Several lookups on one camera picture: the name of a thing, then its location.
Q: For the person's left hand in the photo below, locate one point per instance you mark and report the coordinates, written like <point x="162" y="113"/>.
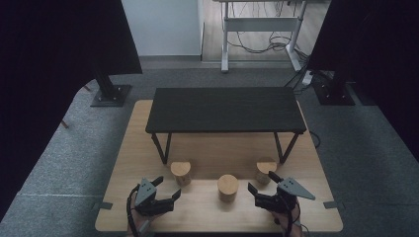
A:
<point x="141" y="225"/>

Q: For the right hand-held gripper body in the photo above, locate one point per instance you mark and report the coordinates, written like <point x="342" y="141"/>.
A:
<point x="293" y="189"/>

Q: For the grey tape strip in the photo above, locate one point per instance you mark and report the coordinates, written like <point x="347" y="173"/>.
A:
<point x="333" y="205"/>
<point x="102" y="206"/>

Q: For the white power strip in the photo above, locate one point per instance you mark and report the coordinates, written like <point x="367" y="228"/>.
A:
<point x="308" y="78"/>

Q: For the person's right hand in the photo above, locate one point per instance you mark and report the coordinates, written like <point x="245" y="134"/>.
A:
<point x="281" y="222"/>

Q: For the glass jar with red contents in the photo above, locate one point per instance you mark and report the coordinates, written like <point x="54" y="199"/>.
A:
<point x="228" y="185"/>

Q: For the black stand with base plate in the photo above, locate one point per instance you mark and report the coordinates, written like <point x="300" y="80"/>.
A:
<point x="110" y="94"/>
<point x="334" y="92"/>

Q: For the black curtain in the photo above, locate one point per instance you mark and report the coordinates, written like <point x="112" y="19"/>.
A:
<point x="49" y="65"/>
<point x="378" y="42"/>

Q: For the wooden cylinder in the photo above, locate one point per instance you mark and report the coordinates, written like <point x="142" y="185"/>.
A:
<point x="180" y="169"/>

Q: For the black shelf with metal legs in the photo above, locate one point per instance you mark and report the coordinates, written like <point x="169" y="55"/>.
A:
<point x="226" y="108"/>

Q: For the white desk frame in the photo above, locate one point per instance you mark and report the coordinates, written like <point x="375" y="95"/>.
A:
<point x="260" y="24"/>

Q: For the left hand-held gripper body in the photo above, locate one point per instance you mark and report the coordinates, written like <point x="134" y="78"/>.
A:
<point x="145" y="192"/>

